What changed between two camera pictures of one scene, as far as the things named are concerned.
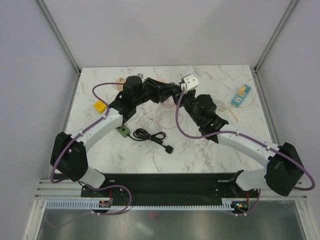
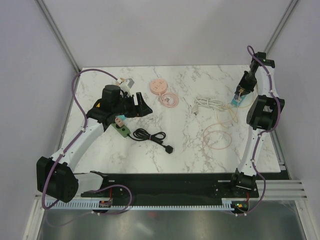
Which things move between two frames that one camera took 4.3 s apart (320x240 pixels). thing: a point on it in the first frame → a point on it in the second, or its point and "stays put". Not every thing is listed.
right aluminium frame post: (282, 20) stays put
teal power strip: (238, 100) stays put
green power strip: (124, 130) stays put
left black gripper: (161, 91) → (141, 110)
